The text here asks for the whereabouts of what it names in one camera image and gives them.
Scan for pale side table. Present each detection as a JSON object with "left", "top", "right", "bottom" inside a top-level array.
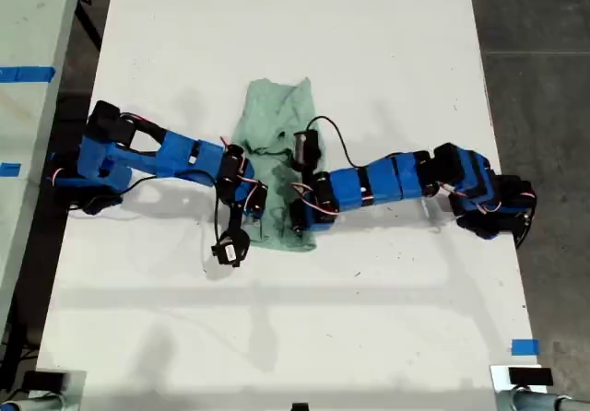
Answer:
[{"left": 0, "top": 0, "right": 85, "bottom": 338}]

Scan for camera's black stalk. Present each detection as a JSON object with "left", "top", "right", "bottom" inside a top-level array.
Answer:
[{"left": 225, "top": 194, "right": 249, "bottom": 237}]

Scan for black box on metal plate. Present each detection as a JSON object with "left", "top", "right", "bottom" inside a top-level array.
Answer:
[{"left": 21, "top": 370, "right": 66, "bottom": 393}]

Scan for black box on white plate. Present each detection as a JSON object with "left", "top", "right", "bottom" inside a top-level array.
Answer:
[{"left": 507, "top": 367, "right": 554, "bottom": 387}]

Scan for gripper's black camera box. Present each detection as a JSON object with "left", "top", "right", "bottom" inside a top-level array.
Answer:
[
  {"left": 210, "top": 229, "right": 253, "bottom": 268},
  {"left": 292, "top": 127, "right": 323, "bottom": 172}
]

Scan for long blue tape strip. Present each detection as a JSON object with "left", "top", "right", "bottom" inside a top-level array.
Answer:
[{"left": 0, "top": 66, "right": 57, "bottom": 84}]

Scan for grey pipe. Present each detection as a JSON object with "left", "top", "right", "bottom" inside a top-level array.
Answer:
[
  {"left": 0, "top": 393, "right": 64, "bottom": 411},
  {"left": 495, "top": 388, "right": 590, "bottom": 411}
]

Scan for shiny metal plate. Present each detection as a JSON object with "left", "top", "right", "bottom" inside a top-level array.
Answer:
[{"left": 35, "top": 369, "right": 89, "bottom": 411}]

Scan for camera's black cable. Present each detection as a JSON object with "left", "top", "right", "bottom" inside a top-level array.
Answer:
[
  {"left": 307, "top": 115, "right": 407, "bottom": 170},
  {"left": 117, "top": 174, "right": 223, "bottom": 252}
]

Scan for white plate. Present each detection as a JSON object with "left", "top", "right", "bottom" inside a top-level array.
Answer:
[{"left": 490, "top": 363, "right": 555, "bottom": 393}]

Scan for square blue tape piece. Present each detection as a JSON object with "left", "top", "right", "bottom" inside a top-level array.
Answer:
[{"left": 511, "top": 338, "right": 540, "bottom": 357}]

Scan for black stand leg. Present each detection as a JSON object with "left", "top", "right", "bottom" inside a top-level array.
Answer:
[{"left": 75, "top": 0, "right": 103, "bottom": 53}]

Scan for pale green T-shirt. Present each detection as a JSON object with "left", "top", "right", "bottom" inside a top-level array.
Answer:
[{"left": 230, "top": 76, "right": 329, "bottom": 253}]

